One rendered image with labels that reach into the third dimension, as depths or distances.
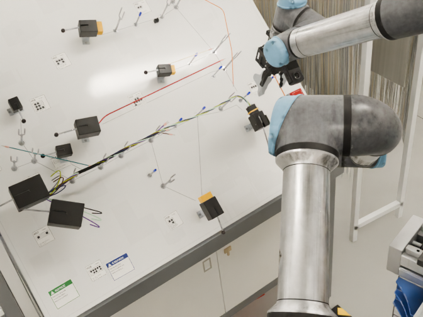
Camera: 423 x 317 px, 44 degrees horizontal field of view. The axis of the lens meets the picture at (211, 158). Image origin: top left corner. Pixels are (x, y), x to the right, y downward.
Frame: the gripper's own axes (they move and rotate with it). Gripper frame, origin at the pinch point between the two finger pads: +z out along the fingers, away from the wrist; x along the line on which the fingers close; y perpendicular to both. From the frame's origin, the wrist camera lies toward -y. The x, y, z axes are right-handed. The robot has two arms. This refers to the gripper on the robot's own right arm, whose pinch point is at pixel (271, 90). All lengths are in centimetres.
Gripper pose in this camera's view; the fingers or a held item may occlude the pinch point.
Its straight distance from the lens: 169.2
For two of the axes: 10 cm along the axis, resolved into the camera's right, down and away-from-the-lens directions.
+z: -1.2, 6.0, 7.9
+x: -8.3, 3.7, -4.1
